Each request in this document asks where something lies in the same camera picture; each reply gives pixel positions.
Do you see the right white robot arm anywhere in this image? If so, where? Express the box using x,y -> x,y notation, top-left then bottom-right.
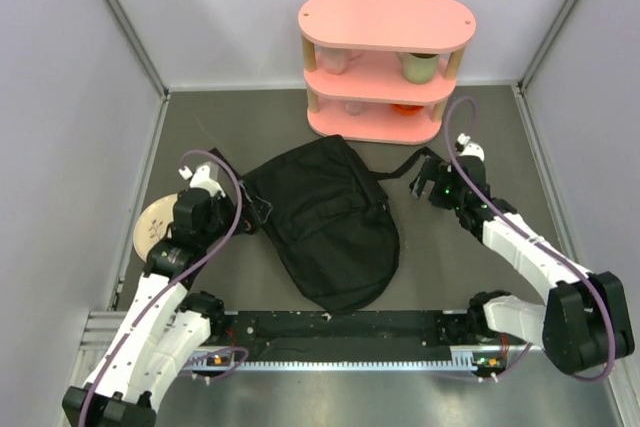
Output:
411,154 -> 635,375

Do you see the pink mug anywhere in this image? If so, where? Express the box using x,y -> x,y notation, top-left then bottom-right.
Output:
319,47 -> 363,75

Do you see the black student backpack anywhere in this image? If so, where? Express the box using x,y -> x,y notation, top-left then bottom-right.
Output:
238,135 -> 441,315

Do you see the pink three-tier shelf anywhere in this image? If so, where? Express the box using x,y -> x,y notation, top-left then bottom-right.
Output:
298,0 -> 476,145

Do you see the orange bowl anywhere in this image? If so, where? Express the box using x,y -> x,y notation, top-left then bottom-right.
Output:
391,104 -> 424,116

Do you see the green mug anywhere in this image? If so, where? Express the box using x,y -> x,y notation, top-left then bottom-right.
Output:
396,52 -> 440,85

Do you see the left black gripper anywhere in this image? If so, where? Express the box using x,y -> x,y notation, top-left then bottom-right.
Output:
198,180 -> 271,246

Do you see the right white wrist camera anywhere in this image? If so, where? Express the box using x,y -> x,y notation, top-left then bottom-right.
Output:
455,133 -> 485,162

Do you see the cream floral plate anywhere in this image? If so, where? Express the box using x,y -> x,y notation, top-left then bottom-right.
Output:
133,193 -> 178,262

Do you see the grey cable duct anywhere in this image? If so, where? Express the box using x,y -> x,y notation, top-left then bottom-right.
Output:
182,348 -> 507,375

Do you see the clear glass cup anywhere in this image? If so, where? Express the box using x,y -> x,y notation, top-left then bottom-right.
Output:
345,101 -> 366,116

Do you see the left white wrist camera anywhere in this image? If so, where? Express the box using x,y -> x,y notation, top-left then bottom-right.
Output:
178,161 -> 226,197

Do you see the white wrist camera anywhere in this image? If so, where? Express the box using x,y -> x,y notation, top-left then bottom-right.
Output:
455,133 -> 485,162
178,161 -> 226,197

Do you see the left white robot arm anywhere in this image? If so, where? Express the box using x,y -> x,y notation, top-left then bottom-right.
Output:
62,177 -> 269,426

